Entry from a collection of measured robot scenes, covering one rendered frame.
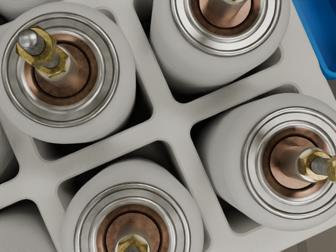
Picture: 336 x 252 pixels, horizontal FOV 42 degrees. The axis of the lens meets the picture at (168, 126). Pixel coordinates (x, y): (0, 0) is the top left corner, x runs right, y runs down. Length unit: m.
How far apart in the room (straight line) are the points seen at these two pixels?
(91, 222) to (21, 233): 0.08
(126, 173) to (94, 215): 0.03
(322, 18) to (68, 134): 0.40
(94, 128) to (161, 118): 0.08
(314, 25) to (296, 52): 0.21
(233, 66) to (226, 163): 0.07
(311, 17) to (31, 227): 0.42
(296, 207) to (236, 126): 0.07
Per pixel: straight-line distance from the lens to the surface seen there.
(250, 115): 0.30
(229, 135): 0.30
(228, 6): 0.28
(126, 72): 0.29
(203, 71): 0.30
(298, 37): 0.39
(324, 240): 0.60
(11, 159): 0.42
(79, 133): 0.29
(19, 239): 0.35
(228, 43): 0.30
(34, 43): 0.21
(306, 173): 0.27
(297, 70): 0.39
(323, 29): 0.60
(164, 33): 0.30
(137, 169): 0.29
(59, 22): 0.30
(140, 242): 0.26
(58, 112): 0.29
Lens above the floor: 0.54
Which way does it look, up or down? 86 degrees down
